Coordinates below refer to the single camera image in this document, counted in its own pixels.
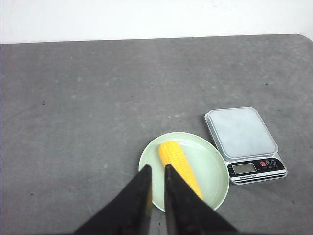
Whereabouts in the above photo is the light green plate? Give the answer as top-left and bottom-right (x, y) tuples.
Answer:
(138, 132), (229, 212)

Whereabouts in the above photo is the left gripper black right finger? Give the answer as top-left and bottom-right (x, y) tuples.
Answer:
(164, 164), (239, 235)

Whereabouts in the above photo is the silver digital kitchen scale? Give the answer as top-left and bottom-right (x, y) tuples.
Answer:
(204, 107), (288, 185)

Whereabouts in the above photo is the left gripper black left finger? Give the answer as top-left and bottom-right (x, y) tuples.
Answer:
(74, 165), (152, 235)

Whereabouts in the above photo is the yellow corn cob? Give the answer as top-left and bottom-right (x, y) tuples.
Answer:
(146, 141), (204, 212)

